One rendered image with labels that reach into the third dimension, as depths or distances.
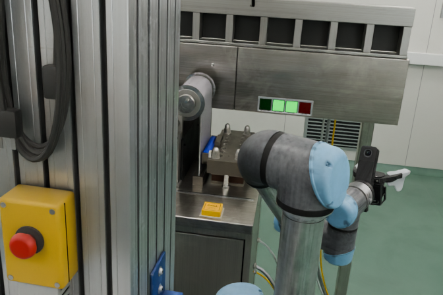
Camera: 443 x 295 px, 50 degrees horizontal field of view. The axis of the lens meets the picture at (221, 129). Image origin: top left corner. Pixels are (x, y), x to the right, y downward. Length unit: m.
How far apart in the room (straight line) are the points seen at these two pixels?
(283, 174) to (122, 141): 0.37
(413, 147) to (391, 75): 2.70
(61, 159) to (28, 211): 0.08
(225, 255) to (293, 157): 1.01
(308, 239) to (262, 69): 1.31
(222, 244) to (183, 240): 0.15
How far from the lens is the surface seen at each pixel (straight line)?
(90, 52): 0.63
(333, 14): 2.15
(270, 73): 2.18
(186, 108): 1.90
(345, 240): 1.26
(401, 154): 4.88
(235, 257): 1.86
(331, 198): 0.90
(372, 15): 2.17
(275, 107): 2.21
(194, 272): 1.93
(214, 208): 1.79
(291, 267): 1.01
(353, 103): 2.22
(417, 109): 4.76
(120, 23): 0.61
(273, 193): 1.09
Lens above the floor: 1.77
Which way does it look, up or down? 19 degrees down
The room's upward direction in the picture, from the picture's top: 3 degrees clockwise
